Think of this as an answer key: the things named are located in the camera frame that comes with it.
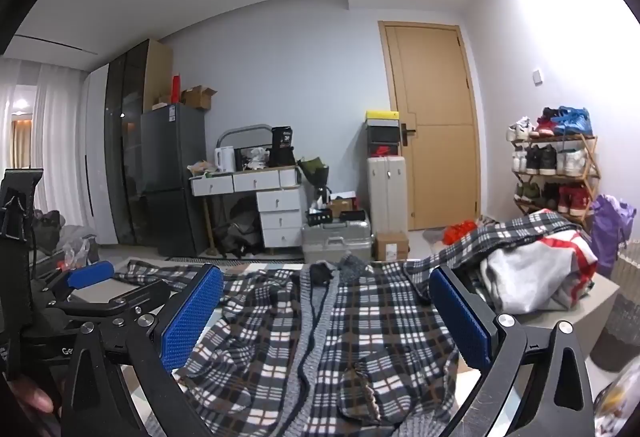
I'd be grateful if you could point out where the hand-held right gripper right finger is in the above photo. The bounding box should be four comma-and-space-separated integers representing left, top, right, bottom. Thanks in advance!
429, 267, 596, 437

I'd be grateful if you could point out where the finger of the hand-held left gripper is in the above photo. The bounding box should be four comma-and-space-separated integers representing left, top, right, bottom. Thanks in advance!
50, 280, 172, 324
45, 260, 116, 305

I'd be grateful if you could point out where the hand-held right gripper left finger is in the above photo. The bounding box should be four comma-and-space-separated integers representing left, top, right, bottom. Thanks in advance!
60, 263, 224, 437

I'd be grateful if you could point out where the plaid fleece jacket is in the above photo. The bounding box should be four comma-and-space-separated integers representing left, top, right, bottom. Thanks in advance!
114, 210, 583, 437

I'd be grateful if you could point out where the pile of folded clothes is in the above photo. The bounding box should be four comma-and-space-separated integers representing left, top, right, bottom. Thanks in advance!
480, 232, 598, 315

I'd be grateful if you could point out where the person's left hand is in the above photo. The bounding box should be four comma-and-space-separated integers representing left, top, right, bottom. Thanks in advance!
0, 374, 56, 418

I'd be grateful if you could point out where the checkered bed sheet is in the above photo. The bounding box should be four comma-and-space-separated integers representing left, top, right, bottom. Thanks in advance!
112, 257, 473, 437

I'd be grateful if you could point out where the orange bag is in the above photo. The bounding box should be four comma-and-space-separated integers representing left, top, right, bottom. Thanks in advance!
442, 219, 476, 243

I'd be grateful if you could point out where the grey bench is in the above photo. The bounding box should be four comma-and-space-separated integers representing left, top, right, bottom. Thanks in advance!
465, 274, 621, 370

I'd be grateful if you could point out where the cardboard box with label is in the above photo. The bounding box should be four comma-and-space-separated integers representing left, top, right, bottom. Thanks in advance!
375, 231, 410, 262

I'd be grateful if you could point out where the dark bag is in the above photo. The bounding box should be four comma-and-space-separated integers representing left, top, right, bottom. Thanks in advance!
225, 197, 263, 253

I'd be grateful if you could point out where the white curtain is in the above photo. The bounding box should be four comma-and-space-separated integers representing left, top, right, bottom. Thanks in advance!
0, 57, 91, 228

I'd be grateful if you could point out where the dark refrigerator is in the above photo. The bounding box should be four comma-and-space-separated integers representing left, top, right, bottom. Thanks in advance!
140, 103, 208, 258

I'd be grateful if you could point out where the white suitcase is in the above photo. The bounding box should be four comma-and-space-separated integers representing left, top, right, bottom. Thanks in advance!
366, 156, 408, 263

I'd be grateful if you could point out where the white desk with drawers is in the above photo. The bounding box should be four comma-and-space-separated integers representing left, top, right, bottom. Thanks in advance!
190, 166, 303, 258

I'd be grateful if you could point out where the silver suitcase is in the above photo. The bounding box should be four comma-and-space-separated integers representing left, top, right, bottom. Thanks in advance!
301, 212, 373, 264

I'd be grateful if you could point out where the dark glass wardrobe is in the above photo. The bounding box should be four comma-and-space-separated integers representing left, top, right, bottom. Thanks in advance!
104, 38, 173, 245

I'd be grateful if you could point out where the white kettle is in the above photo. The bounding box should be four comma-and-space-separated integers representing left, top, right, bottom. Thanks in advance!
215, 146, 237, 173

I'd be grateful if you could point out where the clear plastic bag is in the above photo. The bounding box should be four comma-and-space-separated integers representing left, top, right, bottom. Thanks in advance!
592, 357, 640, 437

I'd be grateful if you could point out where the purple bag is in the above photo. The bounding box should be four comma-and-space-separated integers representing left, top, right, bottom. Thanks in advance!
590, 194, 637, 278

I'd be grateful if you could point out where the black shoe box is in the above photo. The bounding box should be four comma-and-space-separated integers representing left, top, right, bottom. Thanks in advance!
367, 127, 401, 158

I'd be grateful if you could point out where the open cardboard box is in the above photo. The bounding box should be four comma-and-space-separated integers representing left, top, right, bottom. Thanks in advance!
181, 86, 218, 110

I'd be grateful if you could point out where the wooden door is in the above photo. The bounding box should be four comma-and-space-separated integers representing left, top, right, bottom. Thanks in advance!
378, 20, 482, 232

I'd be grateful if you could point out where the wooden shoe rack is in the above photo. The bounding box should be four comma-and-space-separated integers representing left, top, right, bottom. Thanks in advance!
506, 106, 598, 213
510, 132, 601, 223

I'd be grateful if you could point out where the grey metal frame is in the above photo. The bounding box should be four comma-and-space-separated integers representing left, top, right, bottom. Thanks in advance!
220, 123, 272, 153

